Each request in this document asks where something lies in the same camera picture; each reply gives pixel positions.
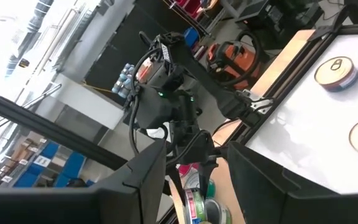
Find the red storage bin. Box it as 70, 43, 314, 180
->
172, 0, 213, 20

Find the blue bin storage rack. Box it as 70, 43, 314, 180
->
0, 136, 96, 189

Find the black frame beam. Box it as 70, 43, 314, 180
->
0, 86, 129, 171

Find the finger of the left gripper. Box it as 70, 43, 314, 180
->
199, 158, 219, 192
167, 166, 185, 195

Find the red label tuna can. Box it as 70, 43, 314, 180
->
178, 163, 200, 180

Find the silver mounting bracket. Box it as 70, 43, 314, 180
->
242, 89, 275, 112

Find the white partition panel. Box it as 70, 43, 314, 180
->
50, 73, 126, 131

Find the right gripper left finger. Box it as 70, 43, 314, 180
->
0, 139, 167, 224

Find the black electronics cart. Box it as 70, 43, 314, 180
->
234, 0, 325, 43

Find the blue storage bin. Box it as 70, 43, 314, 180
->
183, 26, 201, 48

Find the green white label tuna can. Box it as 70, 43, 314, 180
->
204, 198, 232, 224
181, 171, 216, 224

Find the water bottle pack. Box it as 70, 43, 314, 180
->
111, 63, 135, 99

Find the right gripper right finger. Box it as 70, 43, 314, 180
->
227, 141, 358, 224

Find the wooden table side board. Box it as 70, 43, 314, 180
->
211, 29, 317, 147

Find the wooden shelf board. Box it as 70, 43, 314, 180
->
168, 157, 247, 224

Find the black partition panel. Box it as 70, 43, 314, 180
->
85, 0, 183, 105

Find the orange black vacuum cleaner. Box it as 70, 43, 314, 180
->
206, 30, 264, 91

